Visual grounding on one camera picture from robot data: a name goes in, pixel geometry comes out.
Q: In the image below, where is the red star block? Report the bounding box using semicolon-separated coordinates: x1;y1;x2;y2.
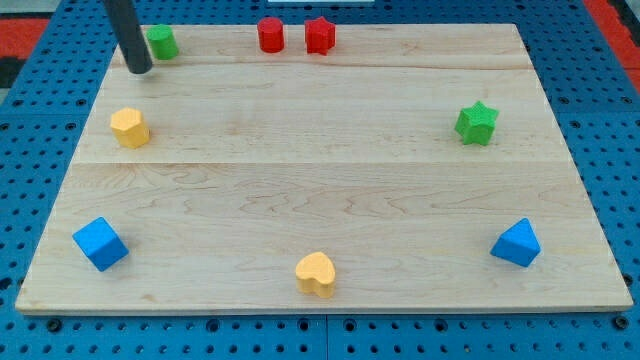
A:
304;16;336;56

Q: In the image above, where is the red cylinder block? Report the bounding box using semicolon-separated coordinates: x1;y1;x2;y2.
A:
257;17;285;53

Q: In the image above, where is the blue triangle block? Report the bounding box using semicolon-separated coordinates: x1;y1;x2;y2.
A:
490;218;541;267

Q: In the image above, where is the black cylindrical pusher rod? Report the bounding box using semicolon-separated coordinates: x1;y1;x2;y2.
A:
103;0;153;74

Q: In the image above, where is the light wooden board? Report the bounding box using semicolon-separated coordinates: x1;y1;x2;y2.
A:
15;24;633;316

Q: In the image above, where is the yellow hexagon block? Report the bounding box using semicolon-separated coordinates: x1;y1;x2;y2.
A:
110;107;150;149

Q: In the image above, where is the green star block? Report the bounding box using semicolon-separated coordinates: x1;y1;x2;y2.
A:
454;101;499;146

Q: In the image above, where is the blue cube block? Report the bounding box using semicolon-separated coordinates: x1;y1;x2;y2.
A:
72;217;129;272

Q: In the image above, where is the yellow heart block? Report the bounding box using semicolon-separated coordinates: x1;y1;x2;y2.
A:
295;252;336;298

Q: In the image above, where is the green cylinder block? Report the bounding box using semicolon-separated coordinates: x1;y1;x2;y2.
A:
145;24;179;60

